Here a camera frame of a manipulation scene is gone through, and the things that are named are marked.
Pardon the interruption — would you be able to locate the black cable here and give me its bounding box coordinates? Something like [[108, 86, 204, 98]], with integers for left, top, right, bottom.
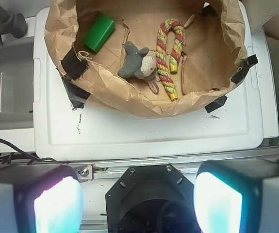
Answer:
[[0, 134, 57, 166]]

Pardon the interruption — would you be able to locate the black tape strip lower right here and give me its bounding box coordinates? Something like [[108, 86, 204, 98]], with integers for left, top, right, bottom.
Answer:
[[205, 95, 228, 113]]

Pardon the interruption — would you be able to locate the aluminium frame rail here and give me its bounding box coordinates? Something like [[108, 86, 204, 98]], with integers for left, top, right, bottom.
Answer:
[[60, 144, 279, 179]]

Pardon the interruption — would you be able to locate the dark grey faucet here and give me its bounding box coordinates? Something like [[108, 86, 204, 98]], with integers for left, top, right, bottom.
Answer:
[[0, 6, 28, 46]]

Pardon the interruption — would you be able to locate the multicolour rope candy cane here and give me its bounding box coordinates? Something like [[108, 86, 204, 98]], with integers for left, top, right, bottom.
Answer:
[[156, 18, 185, 101]]

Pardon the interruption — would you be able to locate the black tape strip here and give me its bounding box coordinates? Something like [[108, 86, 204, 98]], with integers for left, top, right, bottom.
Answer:
[[62, 77, 90, 108], [231, 54, 258, 85], [205, 95, 228, 113], [61, 47, 89, 80]]

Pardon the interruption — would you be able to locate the metal corner bracket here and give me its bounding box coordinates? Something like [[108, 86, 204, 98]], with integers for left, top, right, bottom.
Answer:
[[73, 164, 96, 183]]

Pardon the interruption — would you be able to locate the brown paper bag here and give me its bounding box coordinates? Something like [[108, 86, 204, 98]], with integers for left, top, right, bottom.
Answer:
[[45, 0, 248, 118]]

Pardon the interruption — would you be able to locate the black tape strip lower left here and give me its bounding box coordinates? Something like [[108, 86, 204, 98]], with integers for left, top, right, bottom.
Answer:
[[62, 77, 90, 108]]

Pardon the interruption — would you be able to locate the grey sink basin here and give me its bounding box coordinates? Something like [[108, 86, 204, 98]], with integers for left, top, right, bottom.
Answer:
[[0, 37, 34, 130]]

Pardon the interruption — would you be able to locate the grey plush mouse toy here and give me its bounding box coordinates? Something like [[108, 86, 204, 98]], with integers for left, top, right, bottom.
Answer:
[[117, 41, 159, 94]]

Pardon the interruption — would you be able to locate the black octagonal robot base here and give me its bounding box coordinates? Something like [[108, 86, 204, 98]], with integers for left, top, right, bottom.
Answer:
[[105, 164, 201, 233]]

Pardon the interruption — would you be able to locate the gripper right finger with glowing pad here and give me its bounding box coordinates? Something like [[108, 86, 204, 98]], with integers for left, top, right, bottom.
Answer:
[[194, 159, 279, 233]]

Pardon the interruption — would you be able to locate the green plastic block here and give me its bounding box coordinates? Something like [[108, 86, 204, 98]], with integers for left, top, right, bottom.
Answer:
[[83, 14, 115, 53]]

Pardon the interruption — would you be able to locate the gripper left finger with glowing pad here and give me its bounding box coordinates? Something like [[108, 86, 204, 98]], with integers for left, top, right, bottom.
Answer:
[[0, 164, 83, 233]]

